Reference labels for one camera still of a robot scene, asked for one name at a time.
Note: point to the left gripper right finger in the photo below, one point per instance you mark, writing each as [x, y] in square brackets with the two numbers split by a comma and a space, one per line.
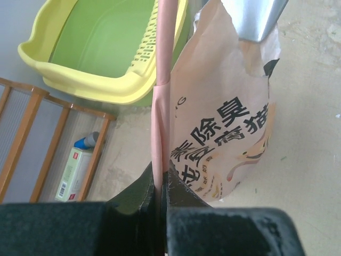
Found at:
[178, 194]

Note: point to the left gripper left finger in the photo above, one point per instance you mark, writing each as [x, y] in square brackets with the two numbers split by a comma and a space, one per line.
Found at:
[131, 198]

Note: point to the pink cat litter bag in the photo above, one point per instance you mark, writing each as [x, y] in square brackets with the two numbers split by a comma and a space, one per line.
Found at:
[212, 111]

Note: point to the silver metal scoop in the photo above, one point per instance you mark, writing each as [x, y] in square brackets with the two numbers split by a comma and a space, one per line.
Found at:
[254, 19]

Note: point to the pale green long box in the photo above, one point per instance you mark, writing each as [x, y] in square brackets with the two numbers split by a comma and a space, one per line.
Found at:
[73, 175]

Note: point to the yellow green litter box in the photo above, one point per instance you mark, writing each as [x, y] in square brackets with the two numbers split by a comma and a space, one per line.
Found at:
[96, 50]

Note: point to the blue grey bottle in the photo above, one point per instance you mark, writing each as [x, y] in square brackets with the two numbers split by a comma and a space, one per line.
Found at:
[87, 142]

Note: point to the brown wooden shelf rack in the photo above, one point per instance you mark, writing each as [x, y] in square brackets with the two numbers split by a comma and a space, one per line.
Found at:
[25, 125]

